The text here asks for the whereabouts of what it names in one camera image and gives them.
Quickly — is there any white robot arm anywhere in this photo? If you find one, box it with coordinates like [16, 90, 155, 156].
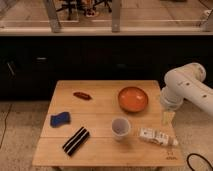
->
[159, 62, 213, 125]

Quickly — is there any white plastic bottle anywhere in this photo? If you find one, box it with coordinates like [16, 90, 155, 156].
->
[139, 128, 178, 146]

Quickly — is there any orange bowl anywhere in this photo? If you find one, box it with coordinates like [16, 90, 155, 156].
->
[118, 87, 148, 113]

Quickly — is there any white paper cup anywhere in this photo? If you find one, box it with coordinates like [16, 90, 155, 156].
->
[111, 117, 131, 141]

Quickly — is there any wooden folding table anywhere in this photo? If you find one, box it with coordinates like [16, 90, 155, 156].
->
[33, 80, 184, 167]

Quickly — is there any dark red sausage toy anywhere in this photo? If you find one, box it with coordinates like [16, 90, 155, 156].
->
[73, 92, 92, 100]

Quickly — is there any black white striped cloth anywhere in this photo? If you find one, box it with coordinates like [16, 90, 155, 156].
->
[62, 127, 90, 156]

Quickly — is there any blue sponge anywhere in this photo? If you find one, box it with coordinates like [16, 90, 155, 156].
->
[50, 112, 70, 127]

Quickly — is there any black office chair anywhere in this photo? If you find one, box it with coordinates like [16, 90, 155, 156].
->
[57, 0, 112, 18]

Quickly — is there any black cable on floor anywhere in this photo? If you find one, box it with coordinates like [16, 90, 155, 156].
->
[186, 152, 213, 171]

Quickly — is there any grey metal post centre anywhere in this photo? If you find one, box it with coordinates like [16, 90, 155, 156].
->
[112, 0, 121, 32]

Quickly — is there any grey metal post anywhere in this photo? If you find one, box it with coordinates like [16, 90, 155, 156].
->
[112, 0, 121, 32]
[43, 0, 61, 33]

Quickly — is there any grey metal post left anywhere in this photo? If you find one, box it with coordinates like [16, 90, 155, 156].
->
[43, 0, 61, 33]

